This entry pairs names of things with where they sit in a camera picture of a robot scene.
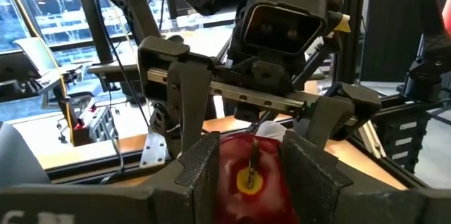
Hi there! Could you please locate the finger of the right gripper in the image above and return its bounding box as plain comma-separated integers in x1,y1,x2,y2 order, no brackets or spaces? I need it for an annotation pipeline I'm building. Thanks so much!
295,95,357,150
167,61,213,154

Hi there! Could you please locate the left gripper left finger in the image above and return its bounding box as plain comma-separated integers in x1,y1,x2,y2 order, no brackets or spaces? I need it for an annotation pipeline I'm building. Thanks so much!
151,131,221,224

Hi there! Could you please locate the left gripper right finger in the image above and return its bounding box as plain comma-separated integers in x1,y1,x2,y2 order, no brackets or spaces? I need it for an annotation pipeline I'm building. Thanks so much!
281,129,353,224

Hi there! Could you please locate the red apple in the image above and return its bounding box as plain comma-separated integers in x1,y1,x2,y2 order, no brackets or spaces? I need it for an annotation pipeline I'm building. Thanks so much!
214,132,301,224

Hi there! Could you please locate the grey desk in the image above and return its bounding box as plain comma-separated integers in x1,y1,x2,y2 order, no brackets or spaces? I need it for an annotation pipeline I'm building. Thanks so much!
87,23,235,77

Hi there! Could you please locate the black labelled equipment stack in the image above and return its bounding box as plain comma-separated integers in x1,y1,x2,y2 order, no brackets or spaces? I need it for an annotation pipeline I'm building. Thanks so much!
372,108,442,176

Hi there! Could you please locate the yellow tape tag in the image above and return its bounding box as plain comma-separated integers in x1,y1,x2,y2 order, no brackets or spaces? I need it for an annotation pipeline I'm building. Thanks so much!
333,14,352,34

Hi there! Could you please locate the white metal frame bracket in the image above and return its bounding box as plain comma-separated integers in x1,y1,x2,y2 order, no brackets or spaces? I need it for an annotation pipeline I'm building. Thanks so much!
139,130,169,169

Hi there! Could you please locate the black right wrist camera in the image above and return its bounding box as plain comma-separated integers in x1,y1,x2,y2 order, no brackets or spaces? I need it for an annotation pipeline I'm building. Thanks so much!
240,0,330,56

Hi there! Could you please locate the power strip with red switch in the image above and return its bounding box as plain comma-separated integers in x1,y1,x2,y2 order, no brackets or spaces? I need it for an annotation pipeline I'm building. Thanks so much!
72,101,120,147

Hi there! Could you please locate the yellow power strip cable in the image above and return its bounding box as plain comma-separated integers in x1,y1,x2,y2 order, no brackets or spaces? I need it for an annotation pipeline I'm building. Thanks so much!
0,0,77,144

